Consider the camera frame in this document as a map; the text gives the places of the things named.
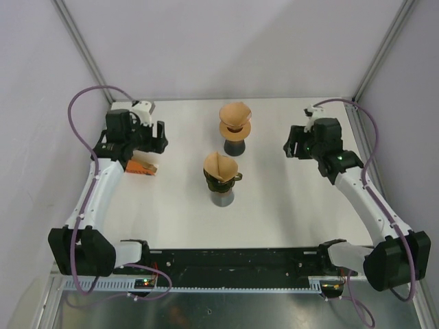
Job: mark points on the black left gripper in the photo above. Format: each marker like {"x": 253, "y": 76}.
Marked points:
{"x": 154, "y": 144}

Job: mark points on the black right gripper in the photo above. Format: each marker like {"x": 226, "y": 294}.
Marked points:
{"x": 297, "y": 133}

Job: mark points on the wooden ring dripper holder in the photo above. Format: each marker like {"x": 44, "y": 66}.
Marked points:
{"x": 235, "y": 135}

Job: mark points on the pink transparent cone dripper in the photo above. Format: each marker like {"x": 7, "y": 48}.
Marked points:
{"x": 235, "y": 118}

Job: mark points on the green glass cone dripper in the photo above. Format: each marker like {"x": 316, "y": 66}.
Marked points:
{"x": 222, "y": 183}

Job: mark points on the dark glass jar wooden band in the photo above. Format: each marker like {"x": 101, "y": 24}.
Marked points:
{"x": 223, "y": 199}

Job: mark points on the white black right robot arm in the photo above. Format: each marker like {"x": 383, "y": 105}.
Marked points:
{"x": 399, "y": 255}

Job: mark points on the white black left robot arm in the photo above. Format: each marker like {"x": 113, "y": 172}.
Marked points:
{"x": 79, "y": 246}

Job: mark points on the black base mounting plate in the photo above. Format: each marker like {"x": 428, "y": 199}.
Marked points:
{"x": 243, "y": 267}

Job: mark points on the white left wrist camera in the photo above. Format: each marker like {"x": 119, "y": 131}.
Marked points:
{"x": 144, "y": 110}

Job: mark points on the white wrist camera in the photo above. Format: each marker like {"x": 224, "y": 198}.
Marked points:
{"x": 144, "y": 110}
{"x": 313, "y": 113}

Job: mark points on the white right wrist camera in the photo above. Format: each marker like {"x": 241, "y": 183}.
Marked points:
{"x": 313, "y": 113}

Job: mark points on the grey slotted cable duct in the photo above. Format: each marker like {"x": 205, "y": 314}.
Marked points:
{"x": 120, "y": 284}

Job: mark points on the aluminium corner post left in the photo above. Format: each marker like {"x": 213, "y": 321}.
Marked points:
{"x": 78, "y": 40}

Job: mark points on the aluminium corner post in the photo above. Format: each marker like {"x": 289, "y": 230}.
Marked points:
{"x": 78, "y": 40}
{"x": 398, "y": 23}

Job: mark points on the aluminium corner post right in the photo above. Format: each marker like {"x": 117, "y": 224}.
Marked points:
{"x": 398, "y": 23}

